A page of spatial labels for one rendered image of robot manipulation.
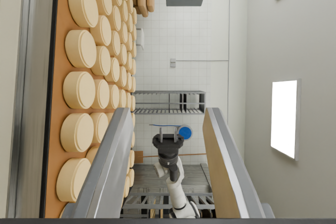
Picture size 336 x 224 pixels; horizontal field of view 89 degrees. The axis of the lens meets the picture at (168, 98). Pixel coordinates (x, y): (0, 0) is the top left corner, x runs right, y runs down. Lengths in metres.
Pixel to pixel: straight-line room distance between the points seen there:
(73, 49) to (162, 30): 4.40
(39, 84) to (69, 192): 0.14
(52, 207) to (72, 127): 0.09
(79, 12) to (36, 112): 0.14
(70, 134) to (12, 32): 0.16
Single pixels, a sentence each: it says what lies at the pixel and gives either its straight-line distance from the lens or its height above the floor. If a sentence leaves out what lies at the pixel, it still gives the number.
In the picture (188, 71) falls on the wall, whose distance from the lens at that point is 4.42.
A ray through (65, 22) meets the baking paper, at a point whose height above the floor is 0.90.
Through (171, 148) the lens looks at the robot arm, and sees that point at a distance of 0.71.
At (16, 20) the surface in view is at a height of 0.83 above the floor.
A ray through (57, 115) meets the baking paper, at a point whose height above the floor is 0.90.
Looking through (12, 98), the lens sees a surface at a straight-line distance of 0.29.
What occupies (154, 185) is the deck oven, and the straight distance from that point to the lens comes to 3.87.
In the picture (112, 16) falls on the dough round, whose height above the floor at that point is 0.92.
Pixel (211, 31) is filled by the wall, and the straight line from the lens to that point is 4.74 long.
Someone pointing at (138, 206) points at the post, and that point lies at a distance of 1.79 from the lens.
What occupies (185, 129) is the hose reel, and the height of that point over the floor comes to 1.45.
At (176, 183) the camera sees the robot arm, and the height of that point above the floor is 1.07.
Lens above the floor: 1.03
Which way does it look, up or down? level
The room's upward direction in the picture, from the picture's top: 90 degrees clockwise
